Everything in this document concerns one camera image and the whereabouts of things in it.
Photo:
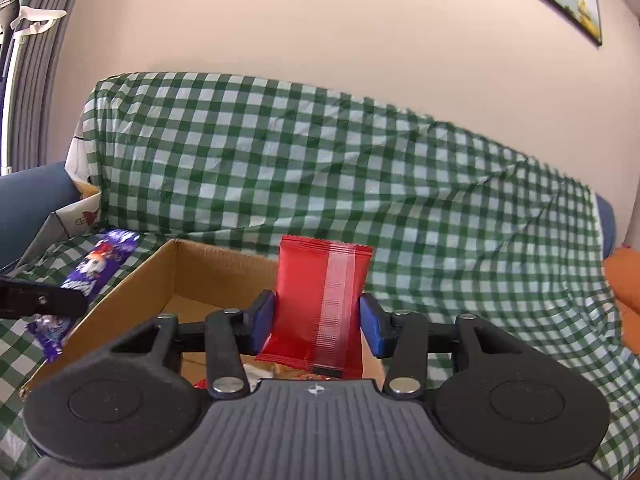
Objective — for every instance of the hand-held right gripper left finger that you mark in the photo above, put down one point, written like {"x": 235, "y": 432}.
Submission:
{"x": 262, "y": 322}

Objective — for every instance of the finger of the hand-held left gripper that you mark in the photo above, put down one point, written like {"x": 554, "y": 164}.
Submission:
{"x": 45, "y": 300}

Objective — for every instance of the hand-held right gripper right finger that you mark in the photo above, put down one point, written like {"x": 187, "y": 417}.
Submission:
{"x": 372, "y": 327}

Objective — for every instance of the plain red snack packet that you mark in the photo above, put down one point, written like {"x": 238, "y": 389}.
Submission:
{"x": 300, "y": 300}

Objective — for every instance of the purple snack packet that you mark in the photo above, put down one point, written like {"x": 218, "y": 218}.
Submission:
{"x": 100, "y": 265}

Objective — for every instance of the brown cardboard box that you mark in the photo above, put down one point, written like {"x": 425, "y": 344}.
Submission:
{"x": 145, "y": 285}

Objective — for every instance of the green white checked cloth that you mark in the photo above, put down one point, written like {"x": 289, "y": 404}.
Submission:
{"x": 300, "y": 160}

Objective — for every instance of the grey curtain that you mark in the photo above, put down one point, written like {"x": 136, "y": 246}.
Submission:
{"x": 35, "y": 85}

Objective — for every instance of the orange cushion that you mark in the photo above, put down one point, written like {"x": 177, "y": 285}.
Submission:
{"x": 625, "y": 285}

